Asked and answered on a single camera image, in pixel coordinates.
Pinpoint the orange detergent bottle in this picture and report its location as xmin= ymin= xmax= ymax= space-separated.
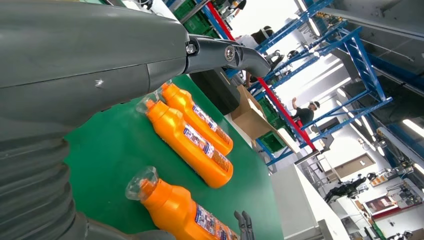
xmin=125 ymin=166 xmax=241 ymax=240
xmin=154 ymin=79 xmax=234 ymax=157
xmin=135 ymin=96 xmax=234 ymax=190

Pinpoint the black humanoid robot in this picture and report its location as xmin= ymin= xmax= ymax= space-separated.
xmin=323 ymin=175 xmax=369 ymax=204

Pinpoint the brown cardboard box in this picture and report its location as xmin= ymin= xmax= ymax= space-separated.
xmin=230 ymin=85 xmax=301 ymax=154

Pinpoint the red rack beam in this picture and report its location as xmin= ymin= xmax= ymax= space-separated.
xmin=205 ymin=0 xmax=318 ymax=152

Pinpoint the person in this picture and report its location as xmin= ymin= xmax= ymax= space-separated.
xmin=291 ymin=97 xmax=321 ymax=127
xmin=236 ymin=25 xmax=275 ymax=51

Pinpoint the black zip case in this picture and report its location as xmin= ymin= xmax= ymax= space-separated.
xmin=189 ymin=67 xmax=241 ymax=116

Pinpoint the ceiling light tube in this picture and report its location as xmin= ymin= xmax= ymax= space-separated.
xmin=401 ymin=118 xmax=424 ymax=139

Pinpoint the blue shelving rack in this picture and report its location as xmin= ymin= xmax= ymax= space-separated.
xmin=165 ymin=0 xmax=394 ymax=167

